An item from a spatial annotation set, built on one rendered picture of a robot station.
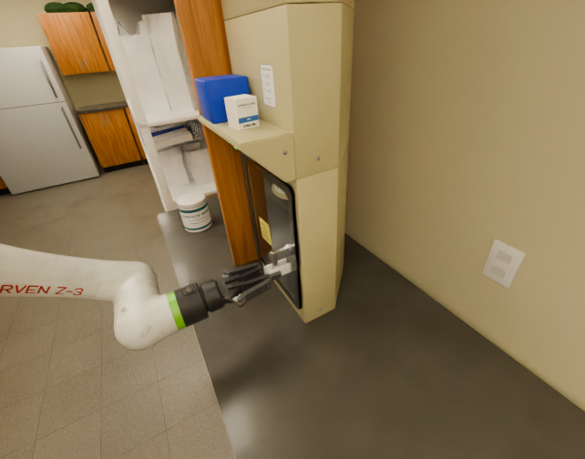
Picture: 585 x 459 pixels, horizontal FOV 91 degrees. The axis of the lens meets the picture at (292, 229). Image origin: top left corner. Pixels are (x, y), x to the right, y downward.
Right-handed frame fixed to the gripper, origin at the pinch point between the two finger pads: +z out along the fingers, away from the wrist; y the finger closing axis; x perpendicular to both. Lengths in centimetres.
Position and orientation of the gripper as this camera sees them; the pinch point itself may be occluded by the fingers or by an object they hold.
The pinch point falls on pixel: (277, 269)
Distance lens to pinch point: 79.7
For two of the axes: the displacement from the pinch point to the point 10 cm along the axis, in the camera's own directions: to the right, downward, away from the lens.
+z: 8.7, -3.1, 3.8
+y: -4.8, -4.5, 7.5
